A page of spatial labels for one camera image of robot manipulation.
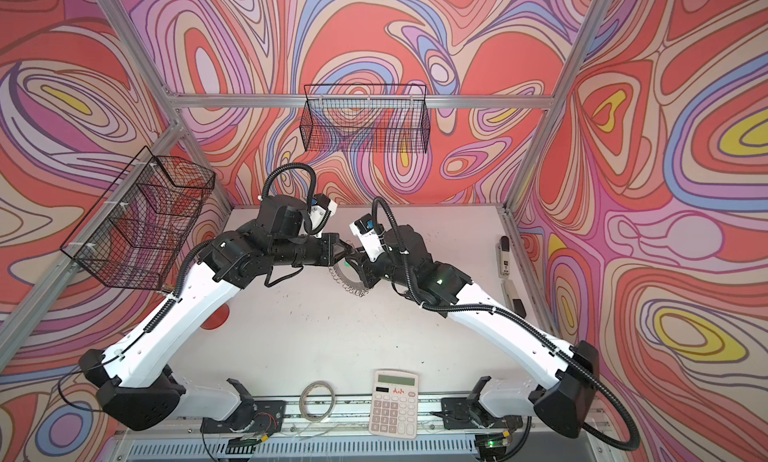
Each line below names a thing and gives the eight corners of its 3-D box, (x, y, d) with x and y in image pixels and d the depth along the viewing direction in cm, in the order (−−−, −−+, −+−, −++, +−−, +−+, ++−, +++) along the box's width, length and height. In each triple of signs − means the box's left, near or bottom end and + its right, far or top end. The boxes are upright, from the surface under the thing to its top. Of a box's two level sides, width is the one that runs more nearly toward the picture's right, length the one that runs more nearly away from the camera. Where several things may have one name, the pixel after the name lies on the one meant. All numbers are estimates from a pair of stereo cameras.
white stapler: (498, 277, 102) (504, 268, 98) (497, 244, 111) (501, 234, 107) (506, 278, 102) (512, 269, 97) (504, 245, 111) (509, 236, 106)
